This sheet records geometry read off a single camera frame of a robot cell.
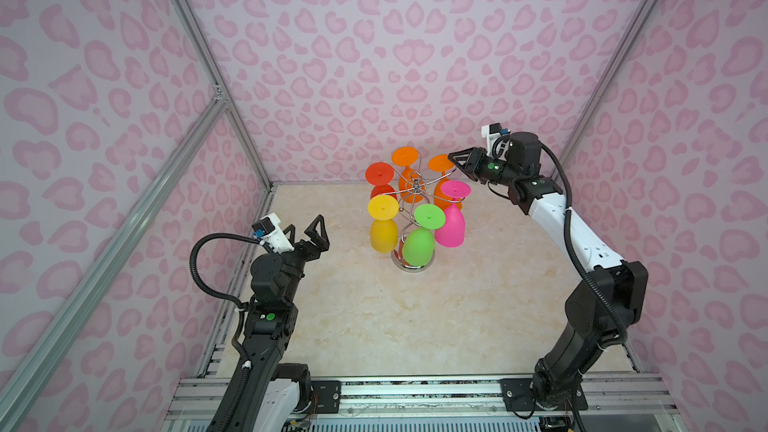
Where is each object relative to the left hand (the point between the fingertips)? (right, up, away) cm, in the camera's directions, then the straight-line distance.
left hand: (309, 217), depth 72 cm
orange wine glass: (+33, +14, +7) cm, 37 cm away
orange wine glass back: (+25, +8, +5) cm, 26 cm away
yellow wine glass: (+18, -4, +4) cm, 19 cm away
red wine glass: (+17, +11, +6) cm, 21 cm away
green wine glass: (+27, -7, +3) cm, 28 cm away
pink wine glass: (+36, -5, +9) cm, 38 cm away
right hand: (+36, +16, +5) cm, 39 cm away
